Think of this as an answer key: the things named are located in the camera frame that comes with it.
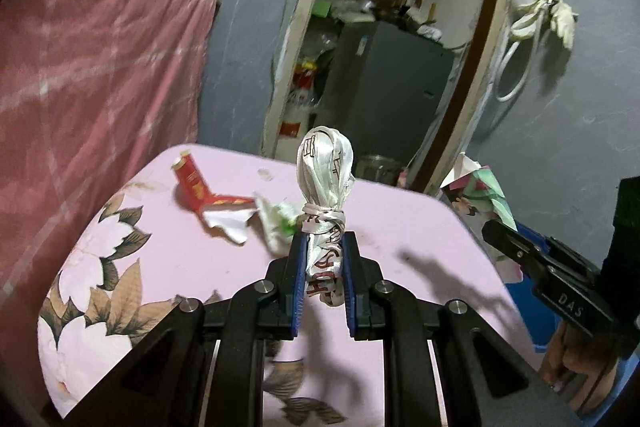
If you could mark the red cigarette pack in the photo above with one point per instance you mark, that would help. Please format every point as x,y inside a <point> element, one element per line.
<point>196,192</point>

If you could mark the pink floral table cloth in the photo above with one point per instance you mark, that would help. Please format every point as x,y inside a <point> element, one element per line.
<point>144,251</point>

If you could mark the dark grey cabinet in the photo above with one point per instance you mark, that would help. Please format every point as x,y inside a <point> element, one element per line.
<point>383,89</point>

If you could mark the white rubber glove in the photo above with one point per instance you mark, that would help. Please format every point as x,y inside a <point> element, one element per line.
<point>563,23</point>

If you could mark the pink green picture wrapper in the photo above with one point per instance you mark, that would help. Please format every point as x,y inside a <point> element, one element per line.
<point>477,197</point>

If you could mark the white green crumpled wrapper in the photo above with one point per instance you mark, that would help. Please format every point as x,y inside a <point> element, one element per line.
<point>231,216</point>

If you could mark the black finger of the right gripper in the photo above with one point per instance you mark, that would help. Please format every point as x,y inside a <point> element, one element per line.
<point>520,249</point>

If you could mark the white red bottle on floor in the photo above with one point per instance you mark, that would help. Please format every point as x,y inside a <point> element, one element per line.
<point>295,119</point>

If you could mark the person's hand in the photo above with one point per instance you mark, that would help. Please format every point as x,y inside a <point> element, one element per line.
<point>590,357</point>

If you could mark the knotted white printed plastic bag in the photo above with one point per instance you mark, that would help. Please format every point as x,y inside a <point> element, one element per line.
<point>324,176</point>

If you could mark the blue plastic trash bucket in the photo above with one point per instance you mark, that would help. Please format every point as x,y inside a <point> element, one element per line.
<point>540,321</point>

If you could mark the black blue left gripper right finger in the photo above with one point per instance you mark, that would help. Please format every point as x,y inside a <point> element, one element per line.
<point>444,365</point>

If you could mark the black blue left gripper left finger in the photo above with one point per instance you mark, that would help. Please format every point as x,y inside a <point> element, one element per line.
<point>203,364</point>

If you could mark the red pink hanging cloth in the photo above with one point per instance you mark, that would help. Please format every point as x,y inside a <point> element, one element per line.
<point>91,90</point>

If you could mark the metal pot on floor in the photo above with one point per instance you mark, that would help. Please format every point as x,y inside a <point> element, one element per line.
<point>379,169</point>

